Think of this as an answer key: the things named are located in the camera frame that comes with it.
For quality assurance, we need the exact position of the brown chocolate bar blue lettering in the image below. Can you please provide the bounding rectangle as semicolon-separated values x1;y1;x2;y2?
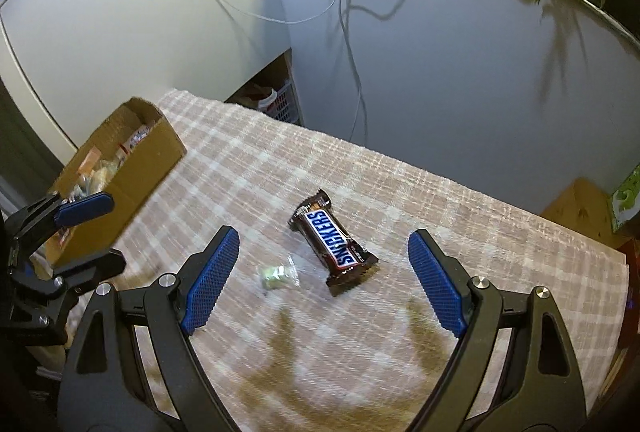
287;188;379;297

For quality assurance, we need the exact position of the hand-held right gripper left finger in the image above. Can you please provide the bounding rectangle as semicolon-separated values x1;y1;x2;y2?
56;225;242;432

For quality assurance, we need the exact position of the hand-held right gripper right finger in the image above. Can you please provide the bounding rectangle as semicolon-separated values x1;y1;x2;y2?
407;228;587;432

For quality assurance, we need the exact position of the cardboard box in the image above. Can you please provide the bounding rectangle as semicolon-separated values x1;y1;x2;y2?
42;97;187;270

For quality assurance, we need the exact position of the small green candy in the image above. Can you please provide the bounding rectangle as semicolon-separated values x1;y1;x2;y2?
256;254;301;295

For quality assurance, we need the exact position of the green printed box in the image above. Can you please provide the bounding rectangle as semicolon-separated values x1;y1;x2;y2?
607;162;640;233

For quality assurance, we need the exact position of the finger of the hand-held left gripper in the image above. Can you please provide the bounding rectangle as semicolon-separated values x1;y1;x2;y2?
7;192;115;244
10;248;127;309

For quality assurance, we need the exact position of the heap of mixed snack packets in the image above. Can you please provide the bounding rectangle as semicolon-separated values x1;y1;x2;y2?
64;104;155;213

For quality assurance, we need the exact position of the white cable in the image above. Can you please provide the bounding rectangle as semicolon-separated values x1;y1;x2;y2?
170;0;372;148

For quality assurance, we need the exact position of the white plastic basket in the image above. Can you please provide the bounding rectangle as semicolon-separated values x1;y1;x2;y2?
260;82;302;126

